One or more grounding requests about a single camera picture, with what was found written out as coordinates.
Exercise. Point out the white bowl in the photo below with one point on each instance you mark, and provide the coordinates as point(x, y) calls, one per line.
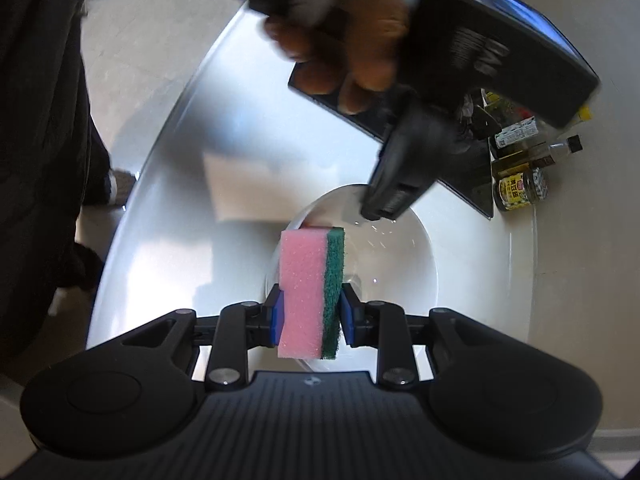
point(395, 280)

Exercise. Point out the white label dark bottle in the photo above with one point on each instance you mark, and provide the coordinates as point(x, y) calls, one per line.
point(515, 134)

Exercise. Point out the person's left hand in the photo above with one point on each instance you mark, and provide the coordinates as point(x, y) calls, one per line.
point(370, 35)

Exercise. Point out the black cap sauce bottle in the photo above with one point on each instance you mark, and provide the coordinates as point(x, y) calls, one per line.
point(547, 154)

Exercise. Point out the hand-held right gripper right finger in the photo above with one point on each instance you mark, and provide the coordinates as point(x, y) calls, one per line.
point(346, 320)

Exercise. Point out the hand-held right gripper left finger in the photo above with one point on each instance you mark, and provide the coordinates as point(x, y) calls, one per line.
point(278, 317)

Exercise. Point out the pink and green sponge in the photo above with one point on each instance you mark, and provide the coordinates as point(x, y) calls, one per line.
point(305, 295)

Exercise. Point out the person's dark trousers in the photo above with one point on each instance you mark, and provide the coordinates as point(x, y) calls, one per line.
point(40, 135)

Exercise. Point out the yellow label jar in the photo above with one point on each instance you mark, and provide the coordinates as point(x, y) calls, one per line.
point(520, 190)

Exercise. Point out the green and yellow bottle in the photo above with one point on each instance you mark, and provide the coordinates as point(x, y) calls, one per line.
point(497, 102)

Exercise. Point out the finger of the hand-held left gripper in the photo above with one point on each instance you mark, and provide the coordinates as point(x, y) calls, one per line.
point(405, 170)

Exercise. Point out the grey shoe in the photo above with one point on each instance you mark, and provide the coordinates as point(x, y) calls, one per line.
point(120, 187)

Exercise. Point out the small yellow packet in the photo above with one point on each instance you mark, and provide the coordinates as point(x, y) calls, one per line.
point(585, 113)

